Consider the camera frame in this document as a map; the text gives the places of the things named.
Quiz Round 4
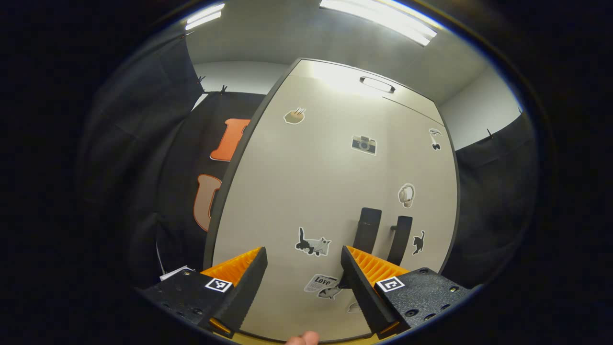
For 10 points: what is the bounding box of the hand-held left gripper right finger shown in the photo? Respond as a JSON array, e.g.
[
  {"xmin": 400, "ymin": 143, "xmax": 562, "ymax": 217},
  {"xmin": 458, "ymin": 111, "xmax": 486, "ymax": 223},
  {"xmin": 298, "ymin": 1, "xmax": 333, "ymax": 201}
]
[{"xmin": 340, "ymin": 246, "xmax": 482, "ymax": 338}]

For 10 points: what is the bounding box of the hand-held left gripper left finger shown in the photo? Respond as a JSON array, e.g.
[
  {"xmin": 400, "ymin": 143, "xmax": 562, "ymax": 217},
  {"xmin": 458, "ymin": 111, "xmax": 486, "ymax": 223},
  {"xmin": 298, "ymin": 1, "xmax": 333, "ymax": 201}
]
[{"xmin": 136, "ymin": 246, "xmax": 269, "ymax": 336}]

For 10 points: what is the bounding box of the black door handle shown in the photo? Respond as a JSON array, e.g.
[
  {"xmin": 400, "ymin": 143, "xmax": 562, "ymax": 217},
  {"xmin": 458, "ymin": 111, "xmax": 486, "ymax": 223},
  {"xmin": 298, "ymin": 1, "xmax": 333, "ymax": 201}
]
[
  {"xmin": 387, "ymin": 216, "xmax": 413, "ymax": 267},
  {"xmin": 353, "ymin": 207, "xmax": 383, "ymax": 257}
]

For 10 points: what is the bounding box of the white door with camera sticker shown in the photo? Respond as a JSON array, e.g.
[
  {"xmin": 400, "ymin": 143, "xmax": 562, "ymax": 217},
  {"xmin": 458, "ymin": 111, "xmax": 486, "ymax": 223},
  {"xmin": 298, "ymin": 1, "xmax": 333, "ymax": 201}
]
[{"xmin": 204, "ymin": 86, "xmax": 386, "ymax": 342}]

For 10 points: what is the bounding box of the white door with headphone sticker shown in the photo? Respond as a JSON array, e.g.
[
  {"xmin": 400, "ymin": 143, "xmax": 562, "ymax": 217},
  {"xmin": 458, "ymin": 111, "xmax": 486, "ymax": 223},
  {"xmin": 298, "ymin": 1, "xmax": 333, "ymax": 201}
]
[{"xmin": 381, "ymin": 98, "xmax": 460, "ymax": 288}]

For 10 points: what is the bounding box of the white cardboard box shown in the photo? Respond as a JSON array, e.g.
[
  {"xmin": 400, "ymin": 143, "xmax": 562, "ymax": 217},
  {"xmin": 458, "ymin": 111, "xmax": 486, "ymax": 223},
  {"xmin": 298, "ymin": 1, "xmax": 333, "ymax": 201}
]
[{"xmin": 159, "ymin": 265, "xmax": 195, "ymax": 282}]

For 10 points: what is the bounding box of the white cabinet drawer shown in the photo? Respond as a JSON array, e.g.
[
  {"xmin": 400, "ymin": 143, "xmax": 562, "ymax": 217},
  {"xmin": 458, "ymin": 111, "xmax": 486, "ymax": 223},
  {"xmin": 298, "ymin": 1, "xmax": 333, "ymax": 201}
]
[{"xmin": 287, "ymin": 58, "xmax": 439, "ymax": 115}]

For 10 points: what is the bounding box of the long ceiling light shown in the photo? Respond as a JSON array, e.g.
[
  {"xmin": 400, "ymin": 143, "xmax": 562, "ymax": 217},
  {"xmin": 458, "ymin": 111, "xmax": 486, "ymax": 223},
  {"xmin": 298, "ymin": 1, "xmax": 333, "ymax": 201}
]
[{"xmin": 319, "ymin": 0, "xmax": 437, "ymax": 46}]

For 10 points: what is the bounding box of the small ceiling light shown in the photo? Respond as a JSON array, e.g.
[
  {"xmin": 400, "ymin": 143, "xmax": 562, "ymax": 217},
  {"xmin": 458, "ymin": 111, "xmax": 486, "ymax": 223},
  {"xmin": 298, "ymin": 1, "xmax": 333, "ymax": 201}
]
[{"xmin": 185, "ymin": 3, "xmax": 226, "ymax": 31}]

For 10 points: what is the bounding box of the drawer pull handle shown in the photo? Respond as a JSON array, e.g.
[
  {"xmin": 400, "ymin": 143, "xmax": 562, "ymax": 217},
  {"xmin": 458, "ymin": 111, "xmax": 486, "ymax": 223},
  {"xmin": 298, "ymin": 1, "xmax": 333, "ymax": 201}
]
[{"xmin": 360, "ymin": 76, "xmax": 397, "ymax": 94}]

